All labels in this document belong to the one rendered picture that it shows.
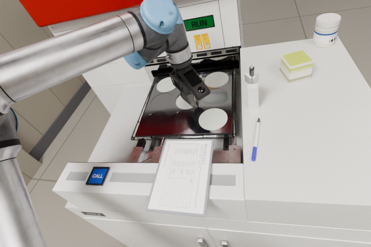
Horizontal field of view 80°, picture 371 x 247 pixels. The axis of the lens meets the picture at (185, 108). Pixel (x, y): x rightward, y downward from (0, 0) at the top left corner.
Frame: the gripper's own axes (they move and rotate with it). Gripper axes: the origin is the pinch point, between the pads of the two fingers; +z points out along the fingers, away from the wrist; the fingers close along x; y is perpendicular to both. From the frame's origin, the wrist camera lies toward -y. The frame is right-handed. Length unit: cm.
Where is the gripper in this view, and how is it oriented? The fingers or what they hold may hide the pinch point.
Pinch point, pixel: (197, 106)
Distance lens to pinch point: 81.8
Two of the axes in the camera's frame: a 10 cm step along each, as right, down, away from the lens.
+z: 2.5, 6.9, 6.8
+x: -8.0, 5.4, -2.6
